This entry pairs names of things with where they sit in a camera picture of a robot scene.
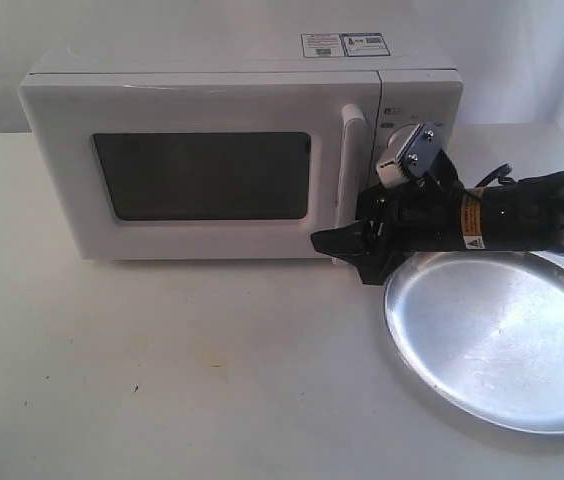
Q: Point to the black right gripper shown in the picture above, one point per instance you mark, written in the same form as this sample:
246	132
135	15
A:
421	216

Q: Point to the white microwave door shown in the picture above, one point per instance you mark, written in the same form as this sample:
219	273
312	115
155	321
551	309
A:
206	166

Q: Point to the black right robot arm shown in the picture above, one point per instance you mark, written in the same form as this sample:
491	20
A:
503	215

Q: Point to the white microwave oven body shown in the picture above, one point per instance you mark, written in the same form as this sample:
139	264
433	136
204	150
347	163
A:
417	86

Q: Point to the upper white control knob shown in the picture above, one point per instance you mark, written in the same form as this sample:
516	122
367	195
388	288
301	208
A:
402	136

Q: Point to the round silver metal tray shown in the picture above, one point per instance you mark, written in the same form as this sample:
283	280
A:
485	332

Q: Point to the blue white label sticker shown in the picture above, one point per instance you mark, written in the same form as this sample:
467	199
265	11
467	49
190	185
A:
344	45

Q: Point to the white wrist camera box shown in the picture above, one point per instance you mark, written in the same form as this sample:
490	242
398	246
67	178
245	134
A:
419	159

